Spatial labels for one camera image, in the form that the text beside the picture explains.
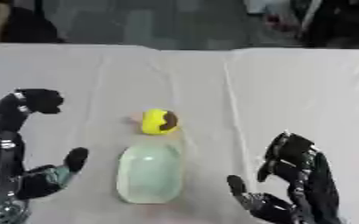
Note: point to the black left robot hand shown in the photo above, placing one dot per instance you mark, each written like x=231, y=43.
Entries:
x=9, y=116

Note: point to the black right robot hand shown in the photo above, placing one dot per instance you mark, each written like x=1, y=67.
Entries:
x=310, y=180

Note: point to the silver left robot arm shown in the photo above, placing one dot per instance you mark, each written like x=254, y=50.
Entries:
x=4, y=211

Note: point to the person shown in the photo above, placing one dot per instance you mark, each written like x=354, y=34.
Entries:
x=14, y=23
x=325, y=20

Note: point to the yellow and brown toy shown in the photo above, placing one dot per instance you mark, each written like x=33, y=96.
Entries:
x=157, y=121

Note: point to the pale green translucent bottle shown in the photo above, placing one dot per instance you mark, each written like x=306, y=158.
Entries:
x=149, y=172

